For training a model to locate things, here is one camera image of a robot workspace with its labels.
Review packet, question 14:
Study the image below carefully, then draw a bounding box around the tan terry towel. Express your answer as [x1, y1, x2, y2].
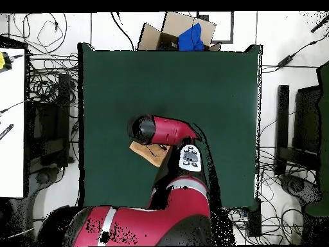
[129, 141, 172, 167]

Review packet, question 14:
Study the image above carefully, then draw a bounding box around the dark green table cloth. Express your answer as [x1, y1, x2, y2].
[77, 42, 263, 209]

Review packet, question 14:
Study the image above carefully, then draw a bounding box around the blue cloth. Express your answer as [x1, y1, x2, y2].
[177, 23, 206, 51]

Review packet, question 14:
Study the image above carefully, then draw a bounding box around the black equipment rack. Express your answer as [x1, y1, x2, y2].
[25, 73, 75, 168]

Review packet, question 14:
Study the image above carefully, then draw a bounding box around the cardboard box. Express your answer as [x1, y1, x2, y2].
[137, 11, 222, 51]

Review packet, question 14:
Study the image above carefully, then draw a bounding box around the black upright bar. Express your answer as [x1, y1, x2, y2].
[274, 84, 290, 176]

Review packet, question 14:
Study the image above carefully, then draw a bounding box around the black box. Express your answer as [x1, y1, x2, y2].
[246, 197, 262, 237]

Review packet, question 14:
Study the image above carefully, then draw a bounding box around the grey stand base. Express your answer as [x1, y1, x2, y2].
[279, 174, 323, 206]
[28, 166, 62, 206]

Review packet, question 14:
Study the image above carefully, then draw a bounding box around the black power adapter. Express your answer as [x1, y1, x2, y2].
[277, 54, 294, 68]

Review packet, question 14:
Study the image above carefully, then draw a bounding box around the black panel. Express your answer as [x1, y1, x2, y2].
[292, 86, 322, 155]

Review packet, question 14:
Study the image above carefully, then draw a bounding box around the white table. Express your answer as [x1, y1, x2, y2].
[0, 47, 26, 199]

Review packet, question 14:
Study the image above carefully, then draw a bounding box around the black strip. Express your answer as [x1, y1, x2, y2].
[0, 123, 14, 141]

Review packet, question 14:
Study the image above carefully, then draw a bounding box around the green covered object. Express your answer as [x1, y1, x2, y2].
[304, 61, 329, 217]

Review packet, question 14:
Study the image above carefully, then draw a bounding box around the yellow and black tool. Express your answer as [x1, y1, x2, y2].
[0, 51, 13, 74]

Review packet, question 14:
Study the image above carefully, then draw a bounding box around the black cable tangle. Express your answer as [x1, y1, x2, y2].
[258, 146, 304, 245]
[228, 207, 250, 245]
[25, 52, 79, 124]

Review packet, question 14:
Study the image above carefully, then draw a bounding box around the black square frame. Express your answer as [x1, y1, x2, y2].
[196, 11, 235, 44]

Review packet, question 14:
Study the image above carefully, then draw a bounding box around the black cable loop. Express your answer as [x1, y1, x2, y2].
[22, 12, 68, 55]

